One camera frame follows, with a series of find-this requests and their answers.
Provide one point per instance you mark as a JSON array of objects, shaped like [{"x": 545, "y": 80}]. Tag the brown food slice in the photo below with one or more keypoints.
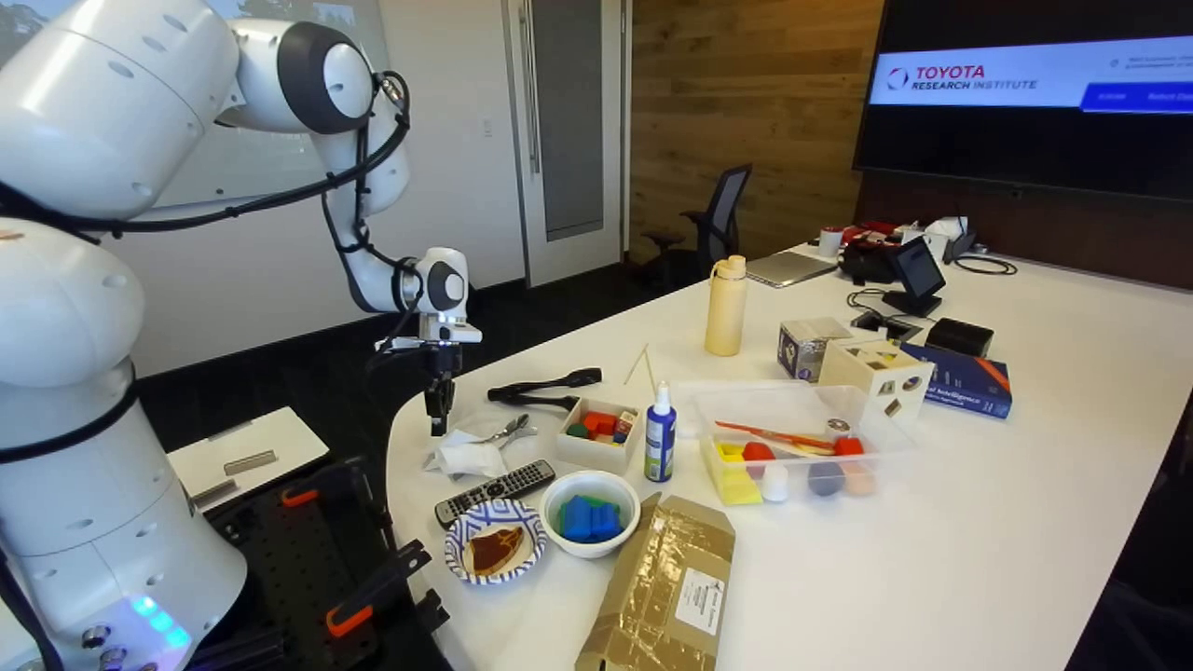
[{"x": 498, "y": 546}]

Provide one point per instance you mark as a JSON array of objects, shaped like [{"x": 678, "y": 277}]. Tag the blue patterned plate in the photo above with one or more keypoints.
[{"x": 523, "y": 566}]

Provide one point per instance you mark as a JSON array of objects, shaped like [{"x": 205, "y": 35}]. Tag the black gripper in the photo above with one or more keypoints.
[{"x": 440, "y": 374}]

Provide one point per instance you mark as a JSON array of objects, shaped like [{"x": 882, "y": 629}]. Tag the silver metal cutlery piece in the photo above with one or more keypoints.
[{"x": 513, "y": 429}]

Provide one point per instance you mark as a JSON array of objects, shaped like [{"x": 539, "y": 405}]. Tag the red object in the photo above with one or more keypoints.
[{"x": 866, "y": 234}]

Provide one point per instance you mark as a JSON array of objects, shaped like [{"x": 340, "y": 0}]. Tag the red toy ball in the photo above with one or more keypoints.
[
  {"x": 757, "y": 451},
  {"x": 849, "y": 445}
]

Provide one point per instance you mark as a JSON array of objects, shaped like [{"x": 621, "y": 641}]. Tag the black office chair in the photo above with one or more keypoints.
[{"x": 719, "y": 218}]

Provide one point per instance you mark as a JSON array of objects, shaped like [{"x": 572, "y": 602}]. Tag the white door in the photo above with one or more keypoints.
[{"x": 572, "y": 126}]

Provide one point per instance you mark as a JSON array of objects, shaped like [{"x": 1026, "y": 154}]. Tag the yellow toy block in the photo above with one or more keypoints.
[{"x": 732, "y": 477}]

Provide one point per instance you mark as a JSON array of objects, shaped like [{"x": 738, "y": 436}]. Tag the clear plastic bin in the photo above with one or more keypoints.
[{"x": 748, "y": 405}]

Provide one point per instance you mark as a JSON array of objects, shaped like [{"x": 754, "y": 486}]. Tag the green toy block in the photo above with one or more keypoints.
[{"x": 559, "y": 516}]

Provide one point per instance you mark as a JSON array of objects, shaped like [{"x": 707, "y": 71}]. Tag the blue and white bottle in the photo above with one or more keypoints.
[{"x": 662, "y": 435}]

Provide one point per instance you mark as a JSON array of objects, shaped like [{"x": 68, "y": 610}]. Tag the black tongs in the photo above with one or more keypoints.
[{"x": 545, "y": 382}]

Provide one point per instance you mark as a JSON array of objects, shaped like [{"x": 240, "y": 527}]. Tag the small black device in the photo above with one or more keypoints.
[{"x": 883, "y": 322}]

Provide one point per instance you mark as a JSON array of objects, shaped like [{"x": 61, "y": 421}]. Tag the grey laptop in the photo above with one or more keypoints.
[{"x": 787, "y": 267}]

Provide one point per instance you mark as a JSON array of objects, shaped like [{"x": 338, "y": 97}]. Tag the blue cardboard box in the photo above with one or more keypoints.
[{"x": 962, "y": 379}]

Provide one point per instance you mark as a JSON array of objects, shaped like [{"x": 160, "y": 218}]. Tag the orange toy stick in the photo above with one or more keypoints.
[{"x": 777, "y": 435}]

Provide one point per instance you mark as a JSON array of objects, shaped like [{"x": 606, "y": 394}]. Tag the grey metal strip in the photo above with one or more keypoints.
[
  {"x": 211, "y": 495},
  {"x": 251, "y": 465}
]

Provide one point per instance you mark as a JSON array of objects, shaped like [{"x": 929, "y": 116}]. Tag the white device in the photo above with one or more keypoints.
[{"x": 949, "y": 235}]

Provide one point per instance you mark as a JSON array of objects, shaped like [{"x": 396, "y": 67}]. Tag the white bowl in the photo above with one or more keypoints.
[{"x": 554, "y": 527}]

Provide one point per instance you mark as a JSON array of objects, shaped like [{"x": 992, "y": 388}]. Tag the small white bottle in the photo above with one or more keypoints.
[{"x": 777, "y": 481}]

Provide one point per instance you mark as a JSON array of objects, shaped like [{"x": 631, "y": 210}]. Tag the blue toy block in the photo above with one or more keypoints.
[{"x": 594, "y": 518}]

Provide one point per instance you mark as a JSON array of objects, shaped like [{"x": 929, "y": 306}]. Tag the white napkin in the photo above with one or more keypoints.
[
  {"x": 480, "y": 469},
  {"x": 452, "y": 440}
]

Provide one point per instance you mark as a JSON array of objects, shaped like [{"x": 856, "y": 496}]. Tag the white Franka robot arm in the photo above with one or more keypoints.
[{"x": 98, "y": 113}]

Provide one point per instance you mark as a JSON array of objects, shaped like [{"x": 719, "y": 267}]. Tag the blue toy ball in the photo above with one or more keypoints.
[{"x": 826, "y": 477}]

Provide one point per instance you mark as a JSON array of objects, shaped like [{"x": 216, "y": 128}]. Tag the white cup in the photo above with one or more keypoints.
[{"x": 828, "y": 240}]

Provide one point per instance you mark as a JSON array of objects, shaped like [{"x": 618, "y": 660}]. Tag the black remote control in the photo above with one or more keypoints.
[{"x": 498, "y": 490}]

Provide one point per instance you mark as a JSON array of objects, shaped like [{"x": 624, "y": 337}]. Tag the white flat board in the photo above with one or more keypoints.
[{"x": 284, "y": 435}]

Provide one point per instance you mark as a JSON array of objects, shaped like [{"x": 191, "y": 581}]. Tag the cream squeeze bottle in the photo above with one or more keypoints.
[{"x": 723, "y": 302}]

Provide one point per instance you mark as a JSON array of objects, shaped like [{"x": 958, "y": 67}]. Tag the black bag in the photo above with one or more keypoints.
[{"x": 870, "y": 264}]

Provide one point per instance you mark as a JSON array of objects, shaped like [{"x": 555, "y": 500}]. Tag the small white open box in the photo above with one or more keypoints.
[{"x": 598, "y": 451}]

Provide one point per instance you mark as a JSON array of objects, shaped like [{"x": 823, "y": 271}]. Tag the brown padded mailer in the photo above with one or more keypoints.
[{"x": 659, "y": 582}]

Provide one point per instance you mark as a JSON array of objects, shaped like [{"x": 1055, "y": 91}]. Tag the grey cube box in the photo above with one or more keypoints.
[{"x": 806, "y": 347}]

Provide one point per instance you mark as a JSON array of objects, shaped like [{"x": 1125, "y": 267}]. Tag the thin wooden skewer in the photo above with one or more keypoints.
[{"x": 642, "y": 371}]

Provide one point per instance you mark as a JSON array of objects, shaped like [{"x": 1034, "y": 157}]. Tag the red toy food pieces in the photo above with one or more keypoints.
[{"x": 598, "y": 421}]

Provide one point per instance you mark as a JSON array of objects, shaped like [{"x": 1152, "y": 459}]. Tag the wall whiteboard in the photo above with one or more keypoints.
[{"x": 261, "y": 154}]

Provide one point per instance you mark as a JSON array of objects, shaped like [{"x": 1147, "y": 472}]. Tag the black mounting stand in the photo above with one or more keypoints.
[{"x": 284, "y": 582}]

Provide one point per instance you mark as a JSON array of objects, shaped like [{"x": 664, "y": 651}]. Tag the wall television screen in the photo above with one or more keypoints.
[{"x": 1029, "y": 126}]

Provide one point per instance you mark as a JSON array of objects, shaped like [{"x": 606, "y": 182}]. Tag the peach toy ball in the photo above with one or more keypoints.
[{"x": 859, "y": 476}]

